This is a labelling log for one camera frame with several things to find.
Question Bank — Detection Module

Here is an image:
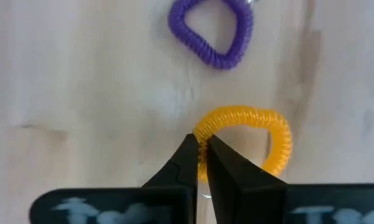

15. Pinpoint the purple spring keychain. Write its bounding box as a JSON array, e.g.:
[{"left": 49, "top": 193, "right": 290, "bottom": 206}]
[{"left": 167, "top": 0, "right": 255, "bottom": 71}]

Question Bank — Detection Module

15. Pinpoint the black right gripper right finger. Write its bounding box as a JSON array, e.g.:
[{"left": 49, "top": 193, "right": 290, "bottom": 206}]
[{"left": 206, "top": 134, "right": 289, "bottom": 224}]

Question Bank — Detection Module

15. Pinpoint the yellow spring keychain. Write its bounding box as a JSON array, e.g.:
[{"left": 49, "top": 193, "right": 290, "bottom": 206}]
[{"left": 192, "top": 105, "right": 293, "bottom": 200}]

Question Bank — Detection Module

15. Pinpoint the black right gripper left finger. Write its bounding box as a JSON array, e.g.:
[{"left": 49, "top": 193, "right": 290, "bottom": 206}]
[{"left": 141, "top": 133, "right": 200, "bottom": 224}]

